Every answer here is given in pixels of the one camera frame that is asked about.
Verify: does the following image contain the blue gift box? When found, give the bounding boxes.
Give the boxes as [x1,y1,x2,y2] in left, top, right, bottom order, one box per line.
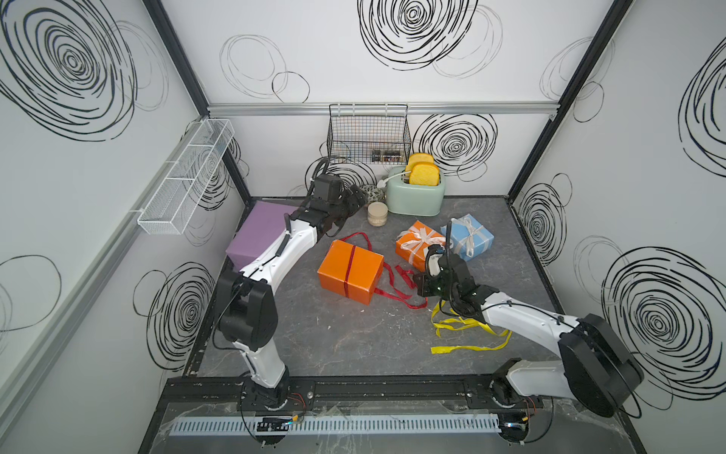
[441,213,495,264]

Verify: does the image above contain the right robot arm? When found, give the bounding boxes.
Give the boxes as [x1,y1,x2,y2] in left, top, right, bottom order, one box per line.
[413,236,645,417]

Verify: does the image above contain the yellow ribbon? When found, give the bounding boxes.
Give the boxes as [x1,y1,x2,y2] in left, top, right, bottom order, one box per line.
[430,300,512,356]

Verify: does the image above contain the orange box red ribbon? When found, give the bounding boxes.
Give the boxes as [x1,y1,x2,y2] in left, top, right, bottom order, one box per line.
[318,240,384,306]

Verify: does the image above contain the spice jars in basket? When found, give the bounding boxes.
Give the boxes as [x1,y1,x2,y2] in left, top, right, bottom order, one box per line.
[371,149,401,164]

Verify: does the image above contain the small jar with beige lid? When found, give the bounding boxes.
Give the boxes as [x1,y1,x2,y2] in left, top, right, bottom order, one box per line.
[367,202,389,227]

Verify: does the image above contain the white ribbon on orange box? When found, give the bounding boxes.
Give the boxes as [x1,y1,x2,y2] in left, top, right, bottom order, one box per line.
[396,223,449,261]

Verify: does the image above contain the mint green toaster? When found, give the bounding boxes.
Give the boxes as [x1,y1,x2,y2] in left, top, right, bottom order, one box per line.
[385,166,446,218]

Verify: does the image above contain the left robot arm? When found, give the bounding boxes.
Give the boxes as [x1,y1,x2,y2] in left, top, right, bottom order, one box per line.
[216,173,367,410]

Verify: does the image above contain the rear yellow sponge toast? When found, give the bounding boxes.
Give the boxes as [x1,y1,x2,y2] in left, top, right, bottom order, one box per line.
[406,152,435,171]

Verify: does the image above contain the front yellow sponge toast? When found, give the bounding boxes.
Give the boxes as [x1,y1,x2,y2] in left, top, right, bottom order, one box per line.
[408,163,441,187]

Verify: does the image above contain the patterned ceramic bowl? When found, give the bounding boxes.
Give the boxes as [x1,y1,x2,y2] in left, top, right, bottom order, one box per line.
[361,185,386,204]

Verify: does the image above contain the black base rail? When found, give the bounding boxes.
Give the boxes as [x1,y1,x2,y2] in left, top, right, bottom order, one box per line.
[161,374,574,410]

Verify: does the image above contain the white mesh wall shelf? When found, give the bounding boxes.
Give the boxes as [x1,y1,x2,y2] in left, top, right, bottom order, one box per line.
[137,118,234,236]

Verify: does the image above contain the purple gift box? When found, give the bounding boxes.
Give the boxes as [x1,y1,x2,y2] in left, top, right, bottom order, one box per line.
[226,202,296,271]

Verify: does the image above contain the grey slotted cable duct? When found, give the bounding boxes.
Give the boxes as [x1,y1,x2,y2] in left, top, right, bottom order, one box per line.
[169,414,501,437]

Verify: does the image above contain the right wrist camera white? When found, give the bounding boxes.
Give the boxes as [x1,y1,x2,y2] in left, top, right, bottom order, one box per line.
[425,244,445,278]

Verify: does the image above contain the black wire basket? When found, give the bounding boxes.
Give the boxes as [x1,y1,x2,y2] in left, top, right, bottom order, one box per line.
[326,103,412,165]

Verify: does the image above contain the yellow sponge toast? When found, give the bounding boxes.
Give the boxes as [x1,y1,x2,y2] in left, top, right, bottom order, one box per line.
[408,163,441,187]
[406,152,435,171]

